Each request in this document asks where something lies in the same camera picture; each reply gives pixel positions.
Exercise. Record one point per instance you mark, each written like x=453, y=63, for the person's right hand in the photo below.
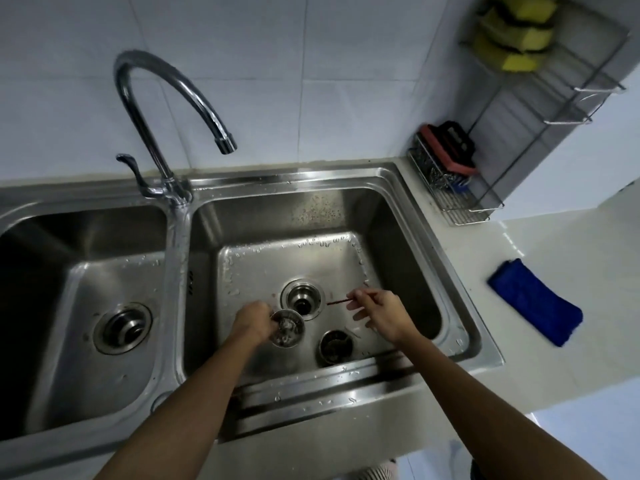
x=385, y=314

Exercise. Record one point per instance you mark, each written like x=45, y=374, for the person's left hand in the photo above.
x=251, y=322

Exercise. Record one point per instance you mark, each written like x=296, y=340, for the person's left fingers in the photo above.
x=269, y=322

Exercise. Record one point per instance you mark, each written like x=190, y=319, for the person's right fingers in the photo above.
x=362, y=307

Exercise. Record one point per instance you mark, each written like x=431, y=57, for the round steel sink stopper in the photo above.
x=289, y=328

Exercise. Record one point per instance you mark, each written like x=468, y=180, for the thin red stick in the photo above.
x=340, y=301

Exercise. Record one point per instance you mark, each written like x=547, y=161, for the person's right forearm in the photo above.
x=480, y=399

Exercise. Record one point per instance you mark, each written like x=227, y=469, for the person's left forearm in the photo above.
x=185, y=414

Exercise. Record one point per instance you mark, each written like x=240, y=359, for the dark steel strainer basket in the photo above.
x=335, y=347

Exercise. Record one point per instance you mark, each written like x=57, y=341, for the steel drain strainer plug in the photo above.
x=122, y=328

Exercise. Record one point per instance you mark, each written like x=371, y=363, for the stainless steel double sink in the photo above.
x=125, y=274

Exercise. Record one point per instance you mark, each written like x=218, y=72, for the blue scrubber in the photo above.
x=458, y=183

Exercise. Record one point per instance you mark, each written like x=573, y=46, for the beige slipper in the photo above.
x=379, y=470

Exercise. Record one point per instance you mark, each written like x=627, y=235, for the blue microfibre cloth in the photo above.
x=537, y=300

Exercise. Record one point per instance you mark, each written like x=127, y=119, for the red and black scrub brush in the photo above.
x=450, y=144

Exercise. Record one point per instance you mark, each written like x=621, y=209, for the chrome gooseneck faucet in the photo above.
x=150, y=139

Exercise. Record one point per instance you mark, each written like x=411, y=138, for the yellow sponge with dark pad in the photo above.
x=507, y=58
x=527, y=7
x=520, y=37

